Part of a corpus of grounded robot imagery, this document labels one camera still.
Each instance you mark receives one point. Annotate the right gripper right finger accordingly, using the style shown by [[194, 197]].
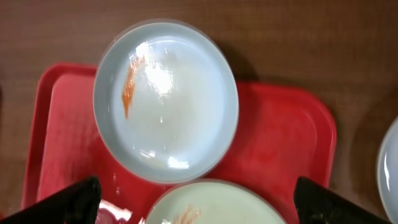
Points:
[[317, 205]]

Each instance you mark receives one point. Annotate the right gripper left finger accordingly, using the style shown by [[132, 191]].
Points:
[[76, 204]]

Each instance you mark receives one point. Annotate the light blue plate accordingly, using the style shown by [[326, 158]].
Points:
[[165, 101], [386, 172], [212, 202]]

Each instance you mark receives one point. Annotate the red plastic tray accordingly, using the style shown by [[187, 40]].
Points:
[[283, 133]]

